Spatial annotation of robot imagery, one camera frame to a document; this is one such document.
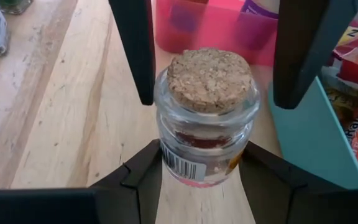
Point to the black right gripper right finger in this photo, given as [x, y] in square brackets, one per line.
[306, 205]

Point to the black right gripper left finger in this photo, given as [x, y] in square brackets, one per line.
[73, 205]

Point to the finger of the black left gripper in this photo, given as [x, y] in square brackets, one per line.
[137, 40]
[303, 46]

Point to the black lid purple label jar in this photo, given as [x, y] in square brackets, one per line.
[256, 11]

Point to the cork lid glass jar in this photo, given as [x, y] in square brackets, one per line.
[208, 81]

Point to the green spice jar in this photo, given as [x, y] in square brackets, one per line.
[14, 6]

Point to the teal plastic bin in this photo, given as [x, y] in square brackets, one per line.
[306, 137]

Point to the red plastic tray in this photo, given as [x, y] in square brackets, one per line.
[216, 34]

